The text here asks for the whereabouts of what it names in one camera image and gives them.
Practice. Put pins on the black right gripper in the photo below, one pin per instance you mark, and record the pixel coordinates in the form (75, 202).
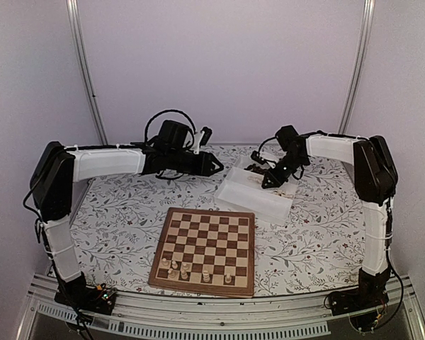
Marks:
(275, 183)

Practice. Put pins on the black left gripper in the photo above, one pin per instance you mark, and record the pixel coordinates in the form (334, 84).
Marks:
(205, 167)

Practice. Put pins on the wooden chess board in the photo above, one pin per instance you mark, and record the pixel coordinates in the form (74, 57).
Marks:
(218, 241)

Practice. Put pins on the light chess queen piece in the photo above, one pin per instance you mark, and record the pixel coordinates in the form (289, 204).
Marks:
(205, 276)

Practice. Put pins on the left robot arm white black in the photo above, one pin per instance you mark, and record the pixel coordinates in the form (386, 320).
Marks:
(50, 190)

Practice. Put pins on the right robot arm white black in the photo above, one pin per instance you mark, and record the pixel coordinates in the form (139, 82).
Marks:
(375, 180)

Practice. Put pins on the pile of dark chess pieces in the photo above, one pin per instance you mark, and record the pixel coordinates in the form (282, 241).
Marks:
(255, 169)

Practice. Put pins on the white plastic divided tray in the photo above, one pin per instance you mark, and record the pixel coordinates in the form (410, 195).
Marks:
(237, 193)

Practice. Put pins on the floral patterned table mat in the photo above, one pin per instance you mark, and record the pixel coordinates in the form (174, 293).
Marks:
(319, 247)

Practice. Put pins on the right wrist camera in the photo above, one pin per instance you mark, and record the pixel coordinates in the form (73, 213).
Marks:
(264, 158)

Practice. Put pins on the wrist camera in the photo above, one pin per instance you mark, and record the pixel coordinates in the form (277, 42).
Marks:
(264, 158)
(201, 139)

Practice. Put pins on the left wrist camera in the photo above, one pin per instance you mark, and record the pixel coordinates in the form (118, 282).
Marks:
(201, 139)

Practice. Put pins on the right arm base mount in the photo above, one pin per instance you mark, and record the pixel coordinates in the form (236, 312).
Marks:
(368, 300)

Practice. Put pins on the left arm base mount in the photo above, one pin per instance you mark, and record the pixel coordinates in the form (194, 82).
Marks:
(85, 295)

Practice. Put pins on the right aluminium frame post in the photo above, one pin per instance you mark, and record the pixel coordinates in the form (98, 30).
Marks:
(362, 47)

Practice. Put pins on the aluminium frame post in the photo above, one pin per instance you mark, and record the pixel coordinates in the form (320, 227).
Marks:
(80, 50)
(362, 47)

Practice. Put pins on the left aluminium frame post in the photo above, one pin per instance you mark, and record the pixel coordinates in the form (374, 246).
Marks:
(80, 50)

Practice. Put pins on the front aluminium rail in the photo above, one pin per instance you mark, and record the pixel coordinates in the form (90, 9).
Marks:
(144, 316)

